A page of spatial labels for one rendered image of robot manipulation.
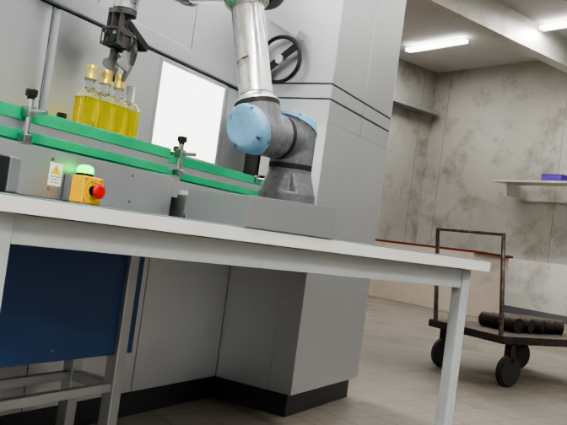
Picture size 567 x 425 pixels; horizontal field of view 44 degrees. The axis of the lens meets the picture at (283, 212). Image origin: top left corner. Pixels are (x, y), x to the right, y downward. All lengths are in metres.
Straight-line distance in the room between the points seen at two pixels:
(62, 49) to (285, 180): 0.84
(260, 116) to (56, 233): 0.55
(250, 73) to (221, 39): 1.18
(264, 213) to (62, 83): 0.85
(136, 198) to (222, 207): 0.41
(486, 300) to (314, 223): 8.93
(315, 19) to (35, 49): 1.32
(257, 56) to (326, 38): 1.28
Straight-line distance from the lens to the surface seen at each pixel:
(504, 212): 12.55
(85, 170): 1.88
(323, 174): 2.96
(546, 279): 12.00
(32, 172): 1.83
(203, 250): 1.68
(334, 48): 3.03
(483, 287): 10.57
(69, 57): 2.29
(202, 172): 2.55
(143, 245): 1.60
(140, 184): 2.11
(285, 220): 1.75
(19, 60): 2.21
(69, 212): 1.47
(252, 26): 1.84
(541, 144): 12.39
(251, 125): 1.72
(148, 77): 2.55
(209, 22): 2.90
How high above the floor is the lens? 0.74
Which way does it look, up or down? 2 degrees up
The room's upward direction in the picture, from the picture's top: 8 degrees clockwise
